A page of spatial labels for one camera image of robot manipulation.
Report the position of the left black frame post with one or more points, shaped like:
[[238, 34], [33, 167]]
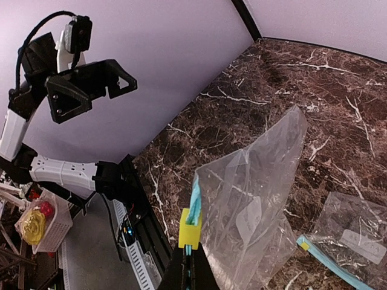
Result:
[[247, 19]]

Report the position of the yellow zipper slider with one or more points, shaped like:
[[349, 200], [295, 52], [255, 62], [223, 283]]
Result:
[[189, 233]]

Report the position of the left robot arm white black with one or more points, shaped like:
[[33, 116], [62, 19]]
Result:
[[23, 164]]

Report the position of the yellow toy flower food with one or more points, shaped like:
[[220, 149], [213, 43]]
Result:
[[33, 227]]

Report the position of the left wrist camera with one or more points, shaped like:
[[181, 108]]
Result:
[[74, 41]]

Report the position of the red toy berry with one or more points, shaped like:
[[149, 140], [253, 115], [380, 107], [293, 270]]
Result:
[[47, 209]]

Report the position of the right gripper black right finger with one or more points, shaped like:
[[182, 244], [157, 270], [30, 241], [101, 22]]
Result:
[[202, 277]]

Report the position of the white slotted cable duct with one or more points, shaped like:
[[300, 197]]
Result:
[[142, 264]]

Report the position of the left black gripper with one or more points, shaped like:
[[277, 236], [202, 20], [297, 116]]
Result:
[[70, 92]]

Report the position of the clear zip bag blue zipper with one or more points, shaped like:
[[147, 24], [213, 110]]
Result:
[[242, 196]]

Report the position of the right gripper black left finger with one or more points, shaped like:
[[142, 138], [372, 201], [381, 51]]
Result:
[[176, 276]]

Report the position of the black front table rail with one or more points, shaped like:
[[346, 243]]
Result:
[[147, 229]]

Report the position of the white basket off table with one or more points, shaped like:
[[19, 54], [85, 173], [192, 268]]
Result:
[[56, 227]]

